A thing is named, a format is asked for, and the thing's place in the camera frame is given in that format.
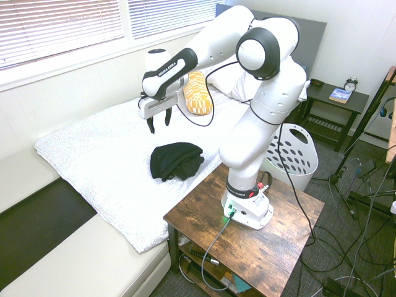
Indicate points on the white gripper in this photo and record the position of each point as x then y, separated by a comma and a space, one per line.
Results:
157, 106

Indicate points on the black clothes pile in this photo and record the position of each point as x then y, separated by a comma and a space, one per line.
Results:
173, 159

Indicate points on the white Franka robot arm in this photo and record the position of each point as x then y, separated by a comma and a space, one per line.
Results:
272, 102

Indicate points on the white perforated laundry basket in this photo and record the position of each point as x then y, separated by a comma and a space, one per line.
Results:
306, 173

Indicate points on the yellow patterned bolster pillow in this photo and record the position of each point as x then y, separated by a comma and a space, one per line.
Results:
198, 99

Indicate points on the white dotted duvet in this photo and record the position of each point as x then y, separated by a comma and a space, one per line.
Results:
108, 161

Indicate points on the white patterned pillow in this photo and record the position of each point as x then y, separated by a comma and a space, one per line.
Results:
226, 83

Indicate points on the narrow white window blind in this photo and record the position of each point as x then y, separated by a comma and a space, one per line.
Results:
170, 17

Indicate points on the wide white window blind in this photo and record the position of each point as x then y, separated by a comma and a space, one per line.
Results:
62, 31

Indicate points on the black ribbed plug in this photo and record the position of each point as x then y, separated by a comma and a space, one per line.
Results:
198, 253

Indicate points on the blue pillow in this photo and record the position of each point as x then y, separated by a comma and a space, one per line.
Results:
304, 68

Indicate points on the small dark box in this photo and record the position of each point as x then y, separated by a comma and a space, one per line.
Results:
317, 83

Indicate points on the grey headboard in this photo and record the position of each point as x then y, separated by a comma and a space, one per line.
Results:
312, 46

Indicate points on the rustic wooden side table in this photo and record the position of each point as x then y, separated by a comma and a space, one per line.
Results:
263, 256

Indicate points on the blue book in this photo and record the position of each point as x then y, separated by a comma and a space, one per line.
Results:
340, 96

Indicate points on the teal paper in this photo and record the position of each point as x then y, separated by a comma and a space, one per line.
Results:
242, 284

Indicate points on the black alarm clock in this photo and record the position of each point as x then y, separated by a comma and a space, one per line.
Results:
351, 85

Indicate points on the black nightstand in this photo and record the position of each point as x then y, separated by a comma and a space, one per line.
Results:
355, 102

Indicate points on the black power adapter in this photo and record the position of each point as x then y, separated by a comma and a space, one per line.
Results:
366, 168

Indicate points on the blue headphones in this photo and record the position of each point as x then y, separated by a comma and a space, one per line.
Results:
388, 111

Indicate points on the light wooden desk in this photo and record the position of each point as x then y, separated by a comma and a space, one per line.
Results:
392, 139

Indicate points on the black power brick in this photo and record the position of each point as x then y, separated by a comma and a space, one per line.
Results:
335, 286

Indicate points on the white cup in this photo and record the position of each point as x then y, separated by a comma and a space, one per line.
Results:
393, 208

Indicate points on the black camera stand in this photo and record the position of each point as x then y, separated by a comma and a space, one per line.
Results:
365, 123

